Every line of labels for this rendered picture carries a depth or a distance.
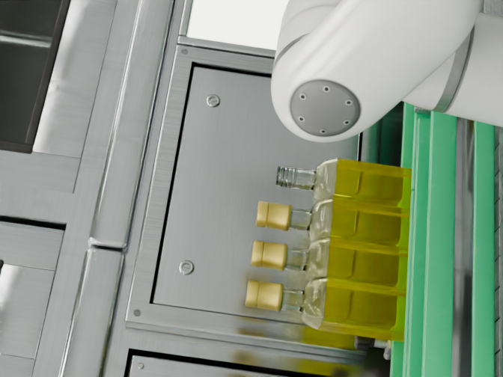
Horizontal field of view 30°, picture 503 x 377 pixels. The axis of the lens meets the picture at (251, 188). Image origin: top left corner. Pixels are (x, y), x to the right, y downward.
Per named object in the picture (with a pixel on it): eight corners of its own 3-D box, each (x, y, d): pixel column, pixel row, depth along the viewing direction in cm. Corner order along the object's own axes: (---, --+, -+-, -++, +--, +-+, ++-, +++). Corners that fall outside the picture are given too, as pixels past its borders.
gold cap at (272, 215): (289, 212, 127) (257, 207, 127) (292, 200, 124) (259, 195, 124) (286, 235, 126) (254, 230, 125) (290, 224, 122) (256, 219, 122)
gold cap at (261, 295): (281, 289, 122) (247, 285, 122) (284, 279, 119) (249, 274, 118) (278, 315, 120) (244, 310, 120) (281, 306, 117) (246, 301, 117)
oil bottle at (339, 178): (461, 193, 131) (311, 171, 131) (473, 175, 126) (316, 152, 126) (460, 230, 129) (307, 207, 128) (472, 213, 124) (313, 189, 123)
